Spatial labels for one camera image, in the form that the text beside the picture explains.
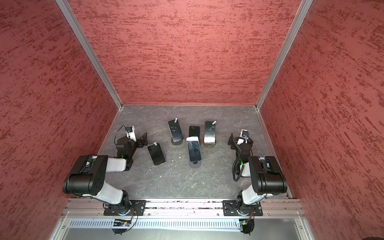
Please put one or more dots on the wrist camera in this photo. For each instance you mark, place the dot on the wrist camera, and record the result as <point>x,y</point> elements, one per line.
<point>245,135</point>
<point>130,132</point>

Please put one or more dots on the aluminium rail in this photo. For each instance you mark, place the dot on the aluminium rail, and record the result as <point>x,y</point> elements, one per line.
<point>188,209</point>

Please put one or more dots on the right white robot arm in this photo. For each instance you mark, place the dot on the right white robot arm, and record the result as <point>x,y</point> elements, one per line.
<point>267,178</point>

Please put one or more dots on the white slotted cable duct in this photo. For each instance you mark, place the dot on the white slotted cable duct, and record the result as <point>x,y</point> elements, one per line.
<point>230,225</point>

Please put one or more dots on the aluminium corner post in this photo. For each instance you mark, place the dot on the aluminium corner post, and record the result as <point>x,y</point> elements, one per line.
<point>80,35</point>
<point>291,35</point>

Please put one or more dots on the wooden base metal stand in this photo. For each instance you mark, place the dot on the wooden base metal stand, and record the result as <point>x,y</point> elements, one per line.
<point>209,144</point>

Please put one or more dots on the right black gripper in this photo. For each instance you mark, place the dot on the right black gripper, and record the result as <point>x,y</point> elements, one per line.
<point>236,142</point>

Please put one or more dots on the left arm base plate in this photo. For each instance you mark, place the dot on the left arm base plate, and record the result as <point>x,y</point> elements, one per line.
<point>136,207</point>

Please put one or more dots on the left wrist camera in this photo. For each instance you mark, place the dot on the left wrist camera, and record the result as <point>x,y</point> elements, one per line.
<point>130,132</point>

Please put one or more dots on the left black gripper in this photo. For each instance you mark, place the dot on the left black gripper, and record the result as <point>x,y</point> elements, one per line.
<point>139,142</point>

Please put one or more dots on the dark phone with sticker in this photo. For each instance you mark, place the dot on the dark phone with sticker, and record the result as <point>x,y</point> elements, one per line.
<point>156,153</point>

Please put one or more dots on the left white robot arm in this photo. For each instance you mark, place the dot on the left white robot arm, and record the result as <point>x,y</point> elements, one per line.
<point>87,176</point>

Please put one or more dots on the white-edged black phone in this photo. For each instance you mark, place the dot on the white-edged black phone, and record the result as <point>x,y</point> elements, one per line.
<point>194,150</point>

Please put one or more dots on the purple phone on stand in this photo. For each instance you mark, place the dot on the purple phone on stand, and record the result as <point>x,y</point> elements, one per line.
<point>175,129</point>

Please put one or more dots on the purple phone stand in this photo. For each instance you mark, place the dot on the purple phone stand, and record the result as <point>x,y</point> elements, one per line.
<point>196,163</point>

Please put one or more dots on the silver-edged phone with sticker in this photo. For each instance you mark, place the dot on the silver-edged phone with sticker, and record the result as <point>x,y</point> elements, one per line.
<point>210,131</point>

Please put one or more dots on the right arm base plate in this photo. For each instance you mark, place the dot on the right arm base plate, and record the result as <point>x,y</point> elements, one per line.
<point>233,208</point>

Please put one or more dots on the black phone on wooden stand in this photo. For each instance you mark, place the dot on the black phone on wooden stand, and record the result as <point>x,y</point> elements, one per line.
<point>194,131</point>

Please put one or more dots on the right aluminium corner post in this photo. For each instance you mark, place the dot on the right aluminium corner post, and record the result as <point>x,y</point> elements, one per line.
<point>291,35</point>

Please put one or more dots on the left aluminium corner post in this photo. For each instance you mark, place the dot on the left aluminium corner post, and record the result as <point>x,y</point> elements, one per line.
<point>80,35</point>

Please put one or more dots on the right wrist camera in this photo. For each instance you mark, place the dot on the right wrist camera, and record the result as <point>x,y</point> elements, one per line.
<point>245,135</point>

